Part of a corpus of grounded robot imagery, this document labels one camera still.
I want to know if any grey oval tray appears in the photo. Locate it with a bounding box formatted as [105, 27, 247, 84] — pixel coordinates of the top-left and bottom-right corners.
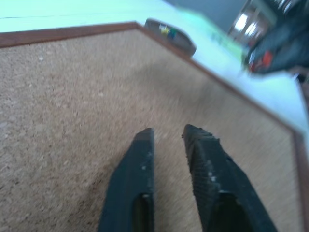
[144, 17, 197, 58]

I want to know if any cork board with wooden frame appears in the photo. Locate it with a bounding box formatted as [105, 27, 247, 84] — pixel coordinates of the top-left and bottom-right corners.
[0, 21, 309, 232]

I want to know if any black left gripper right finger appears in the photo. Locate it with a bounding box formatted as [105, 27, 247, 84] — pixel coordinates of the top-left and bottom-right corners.
[181, 124, 279, 232]

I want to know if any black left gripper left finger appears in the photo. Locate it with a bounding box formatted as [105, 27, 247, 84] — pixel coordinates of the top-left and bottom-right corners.
[97, 127, 155, 232]

